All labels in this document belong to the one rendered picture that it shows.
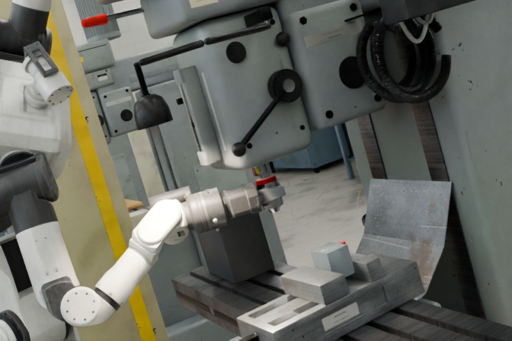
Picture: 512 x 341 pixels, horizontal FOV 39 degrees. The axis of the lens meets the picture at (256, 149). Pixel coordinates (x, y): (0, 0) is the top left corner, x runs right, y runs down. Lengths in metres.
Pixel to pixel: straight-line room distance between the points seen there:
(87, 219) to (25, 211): 1.70
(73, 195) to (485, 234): 2.01
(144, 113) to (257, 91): 0.25
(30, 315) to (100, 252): 1.31
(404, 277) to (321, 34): 0.53
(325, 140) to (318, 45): 7.47
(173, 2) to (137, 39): 9.54
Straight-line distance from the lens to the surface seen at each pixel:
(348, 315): 1.41
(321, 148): 8.97
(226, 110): 1.47
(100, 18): 1.60
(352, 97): 1.58
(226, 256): 1.90
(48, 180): 1.55
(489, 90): 1.67
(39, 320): 2.00
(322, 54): 1.55
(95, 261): 3.27
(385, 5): 1.42
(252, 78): 1.49
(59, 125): 1.68
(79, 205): 3.23
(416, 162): 1.76
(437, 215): 1.70
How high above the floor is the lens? 1.52
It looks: 7 degrees down
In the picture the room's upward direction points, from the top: 16 degrees counter-clockwise
